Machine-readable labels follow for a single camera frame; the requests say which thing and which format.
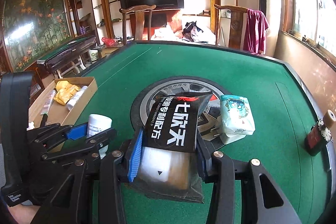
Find white cream tube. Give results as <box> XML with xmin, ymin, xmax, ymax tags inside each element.
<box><xmin>41</xmin><ymin>89</ymin><xmax>56</xmax><ymax>115</ymax></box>

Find round mahjong control panel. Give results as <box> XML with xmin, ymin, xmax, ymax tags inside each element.
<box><xmin>130</xmin><ymin>76</ymin><xmax>232</xmax><ymax>151</ymax></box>

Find dark red cork bottle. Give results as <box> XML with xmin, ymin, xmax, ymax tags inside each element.
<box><xmin>304</xmin><ymin>110</ymin><xmax>335</xmax><ymax>156</ymax></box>

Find cardboard box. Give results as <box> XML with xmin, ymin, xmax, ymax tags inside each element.
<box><xmin>29</xmin><ymin>77</ymin><xmax>98</xmax><ymax>128</ymax></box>

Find floral wall painting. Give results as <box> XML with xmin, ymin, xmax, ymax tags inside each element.
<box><xmin>1</xmin><ymin>0</ymin><xmax>73</xmax><ymax>72</ymax></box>

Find white standing air conditioner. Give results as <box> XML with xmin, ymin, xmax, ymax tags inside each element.
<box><xmin>259</xmin><ymin>0</ymin><xmax>281</xmax><ymax>57</ymax></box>

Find pile of clothes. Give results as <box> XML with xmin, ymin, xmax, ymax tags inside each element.
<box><xmin>182</xmin><ymin>22</ymin><xmax>216</xmax><ymax>45</ymax></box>

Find maroon cloth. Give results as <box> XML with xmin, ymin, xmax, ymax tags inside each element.
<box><xmin>243</xmin><ymin>9</ymin><xmax>269</xmax><ymax>55</ymax></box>

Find blue cartoon tissue pack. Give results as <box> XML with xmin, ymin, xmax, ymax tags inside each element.
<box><xmin>220</xmin><ymin>94</ymin><xmax>255</xmax><ymax>136</ymax></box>

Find person's left hand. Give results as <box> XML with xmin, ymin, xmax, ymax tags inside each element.
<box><xmin>7</xmin><ymin>204</ymin><xmax>40</xmax><ymax>224</ymax></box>

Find large white bottle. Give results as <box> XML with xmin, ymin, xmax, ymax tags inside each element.
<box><xmin>66</xmin><ymin>86</ymin><xmax>88</xmax><ymax>111</ymax></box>

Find black printed pouch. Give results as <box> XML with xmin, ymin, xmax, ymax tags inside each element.
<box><xmin>131</xmin><ymin>92</ymin><xmax>213</xmax><ymax>203</ymax></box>

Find wooden chair left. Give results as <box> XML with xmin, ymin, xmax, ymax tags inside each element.
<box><xmin>119</xmin><ymin>5</ymin><xmax>156</xmax><ymax>45</ymax></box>

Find folded dark table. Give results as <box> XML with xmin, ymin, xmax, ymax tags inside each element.
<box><xmin>37</xmin><ymin>35</ymin><xmax>97</xmax><ymax>79</ymax></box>

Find white red-label pill bottle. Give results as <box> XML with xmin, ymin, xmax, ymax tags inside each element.
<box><xmin>86</xmin><ymin>113</ymin><xmax>113</xmax><ymax>160</ymax></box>

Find small white bottle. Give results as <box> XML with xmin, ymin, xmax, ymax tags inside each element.
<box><xmin>214</xmin><ymin>115</ymin><xmax>246</xmax><ymax>145</ymax></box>

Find yellow snack packet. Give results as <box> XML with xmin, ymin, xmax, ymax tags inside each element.
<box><xmin>54</xmin><ymin>83</ymin><xmax>80</xmax><ymax>106</ymax></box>

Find black pen green tip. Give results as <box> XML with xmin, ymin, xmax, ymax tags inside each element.
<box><xmin>40</xmin><ymin>114</ymin><xmax>48</xmax><ymax>127</ymax></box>

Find red plastic bag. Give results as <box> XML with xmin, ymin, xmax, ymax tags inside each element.
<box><xmin>101</xmin><ymin>37</ymin><xmax>117</xmax><ymax>47</ymax></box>

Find wooden chair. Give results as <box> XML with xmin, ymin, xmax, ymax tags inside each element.
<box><xmin>119</xmin><ymin>5</ymin><xmax>156</xmax><ymax>45</ymax></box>
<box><xmin>214</xmin><ymin>4</ymin><xmax>248</xmax><ymax>50</ymax></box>

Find wooden chair right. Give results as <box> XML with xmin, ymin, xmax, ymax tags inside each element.
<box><xmin>214</xmin><ymin>4</ymin><xmax>248</xmax><ymax>50</ymax></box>

